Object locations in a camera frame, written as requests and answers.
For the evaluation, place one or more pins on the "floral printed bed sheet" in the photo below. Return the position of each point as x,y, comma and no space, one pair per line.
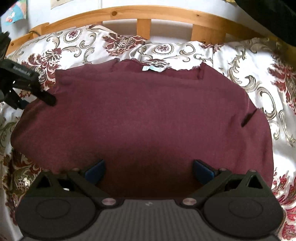
254,69

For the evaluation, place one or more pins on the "maroon long-sleeve shirt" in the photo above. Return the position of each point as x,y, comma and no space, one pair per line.
143,120

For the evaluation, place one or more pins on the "black padded jacket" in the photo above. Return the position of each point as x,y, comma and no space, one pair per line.
272,16

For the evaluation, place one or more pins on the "wall poster with orange-haired figure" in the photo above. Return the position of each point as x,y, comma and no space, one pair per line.
13,11

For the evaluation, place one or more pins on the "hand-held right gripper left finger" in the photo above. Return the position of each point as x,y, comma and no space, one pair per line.
95,172

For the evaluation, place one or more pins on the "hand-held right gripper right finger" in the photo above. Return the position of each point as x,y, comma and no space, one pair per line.
203,172

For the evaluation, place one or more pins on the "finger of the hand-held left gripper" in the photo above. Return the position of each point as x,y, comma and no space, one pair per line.
21,103
46,99

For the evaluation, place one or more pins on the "wooden bed frame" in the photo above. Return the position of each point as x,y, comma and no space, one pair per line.
161,14

